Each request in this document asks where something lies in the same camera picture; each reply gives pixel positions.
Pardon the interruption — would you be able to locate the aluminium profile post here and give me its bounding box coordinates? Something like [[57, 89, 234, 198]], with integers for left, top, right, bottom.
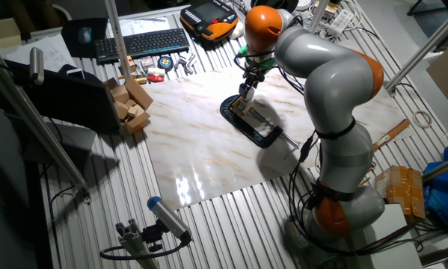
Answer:
[[103, 0, 132, 81], [307, 0, 330, 34], [381, 1, 448, 98], [420, 152, 448, 185]]

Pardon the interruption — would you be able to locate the tan cardboard box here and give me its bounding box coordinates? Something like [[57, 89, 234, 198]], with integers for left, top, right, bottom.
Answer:
[[0, 17, 23, 54]]

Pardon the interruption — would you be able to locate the brass pipe fitting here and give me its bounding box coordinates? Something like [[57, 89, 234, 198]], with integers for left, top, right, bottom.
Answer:
[[118, 74, 149, 85]]

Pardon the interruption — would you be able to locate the orange black teach pendant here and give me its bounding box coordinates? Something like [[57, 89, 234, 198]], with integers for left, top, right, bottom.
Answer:
[[179, 0, 240, 43]]

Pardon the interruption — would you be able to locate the white red pipe valve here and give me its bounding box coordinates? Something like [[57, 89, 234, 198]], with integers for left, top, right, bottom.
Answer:
[[147, 67, 166, 84]]

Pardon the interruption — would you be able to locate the black iron C-clamp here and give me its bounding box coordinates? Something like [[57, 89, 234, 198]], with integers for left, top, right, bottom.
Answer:
[[219, 93, 301, 155]]

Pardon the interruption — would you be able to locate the black mouse pad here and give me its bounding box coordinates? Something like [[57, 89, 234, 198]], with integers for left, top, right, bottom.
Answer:
[[61, 17, 109, 59]]

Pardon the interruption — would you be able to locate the thin pale ring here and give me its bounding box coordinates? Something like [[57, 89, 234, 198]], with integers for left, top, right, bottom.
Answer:
[[412, 110, 433, 129]]

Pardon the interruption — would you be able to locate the black keyboard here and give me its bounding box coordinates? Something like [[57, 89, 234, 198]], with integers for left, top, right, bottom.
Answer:
[[93, 27, 191, 66]]

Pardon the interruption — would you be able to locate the silver camera on bar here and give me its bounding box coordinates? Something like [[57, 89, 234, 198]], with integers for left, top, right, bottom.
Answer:
[[28, 46, 46, 86]]

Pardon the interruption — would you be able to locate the black round device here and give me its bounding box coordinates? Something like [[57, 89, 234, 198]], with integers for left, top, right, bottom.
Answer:
[[251, 0, 300, 13]]

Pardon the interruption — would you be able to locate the white egg-shaped object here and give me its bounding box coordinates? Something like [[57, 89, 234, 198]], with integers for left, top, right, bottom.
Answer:
[[228, 19, 246, 40]]

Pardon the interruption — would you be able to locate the open cardboard box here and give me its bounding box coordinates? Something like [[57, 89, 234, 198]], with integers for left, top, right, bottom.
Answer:
[[102, 77, 155, 136]]

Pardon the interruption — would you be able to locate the black camera cable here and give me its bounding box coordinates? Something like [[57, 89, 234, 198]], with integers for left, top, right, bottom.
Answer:
[[99, 238, 191, 262]]

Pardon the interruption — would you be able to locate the small red white box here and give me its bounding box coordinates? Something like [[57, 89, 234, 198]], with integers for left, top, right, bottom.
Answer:
[[138, 55, 156, 72]]

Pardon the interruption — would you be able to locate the printed paper sheet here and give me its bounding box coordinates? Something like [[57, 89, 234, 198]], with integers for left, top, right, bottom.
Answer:
[[107, 15, 182, 39]]

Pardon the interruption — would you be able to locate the dark computer mouse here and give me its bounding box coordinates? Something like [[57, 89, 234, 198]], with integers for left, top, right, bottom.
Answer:
[[77, 26, 93, 46]]

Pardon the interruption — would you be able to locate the silver camera blue cap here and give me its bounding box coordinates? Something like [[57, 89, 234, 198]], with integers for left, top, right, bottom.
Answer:
[[146, 195, 193, 242]]

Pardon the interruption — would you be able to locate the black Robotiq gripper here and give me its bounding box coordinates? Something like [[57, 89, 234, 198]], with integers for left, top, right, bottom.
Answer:
[[239, 67, 266, 101]]

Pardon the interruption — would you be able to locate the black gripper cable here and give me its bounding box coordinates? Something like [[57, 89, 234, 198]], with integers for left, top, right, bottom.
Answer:
[[233, 51, 307, 95]]

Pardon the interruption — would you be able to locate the silver metal pipe fitting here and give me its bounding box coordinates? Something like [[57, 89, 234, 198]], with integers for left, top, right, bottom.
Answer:
[[174, 52, 199, 75]]

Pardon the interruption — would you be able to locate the marble pattern mat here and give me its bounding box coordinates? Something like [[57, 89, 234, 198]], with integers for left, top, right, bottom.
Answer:
[[141, 66, 415, 211]]

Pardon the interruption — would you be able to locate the blue bag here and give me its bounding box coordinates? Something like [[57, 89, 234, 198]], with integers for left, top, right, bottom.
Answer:
[[423, 144, 448, 230]]

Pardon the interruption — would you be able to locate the wooden handle hammer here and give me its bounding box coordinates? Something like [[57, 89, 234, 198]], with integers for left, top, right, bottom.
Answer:
[[372, 118, 412, 153]]

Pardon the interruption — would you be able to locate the white power strip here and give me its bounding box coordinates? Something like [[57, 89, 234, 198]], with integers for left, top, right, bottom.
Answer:
[[325, 7, 355, 38]]

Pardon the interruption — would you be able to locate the short aluminium profile stand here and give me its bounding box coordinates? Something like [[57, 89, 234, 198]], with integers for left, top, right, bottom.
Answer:
[[114, 217, 162, 269]]

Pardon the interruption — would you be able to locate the black blue tape measure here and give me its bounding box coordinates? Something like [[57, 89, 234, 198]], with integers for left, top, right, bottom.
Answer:
[[156, 55, 176, 74]]

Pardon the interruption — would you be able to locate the black laptop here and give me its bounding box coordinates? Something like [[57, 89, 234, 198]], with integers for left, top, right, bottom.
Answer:
[[1, 59, 122, 166]]

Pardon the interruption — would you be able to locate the long aluminium bar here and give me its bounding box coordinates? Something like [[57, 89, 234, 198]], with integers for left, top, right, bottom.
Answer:
[[0, 52, 92, 205]]

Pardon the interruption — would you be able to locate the white paper sheet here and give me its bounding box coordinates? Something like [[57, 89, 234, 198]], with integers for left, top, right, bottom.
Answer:
[[4, 34, 77, 74]]

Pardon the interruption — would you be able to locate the wooden peg rack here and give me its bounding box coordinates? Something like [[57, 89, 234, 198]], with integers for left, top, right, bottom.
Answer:
[[358, 160, 378, 186]]

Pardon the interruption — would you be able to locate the taped cardboard package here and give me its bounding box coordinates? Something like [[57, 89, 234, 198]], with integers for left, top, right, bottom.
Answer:
[[374, 164, 427, 226]]

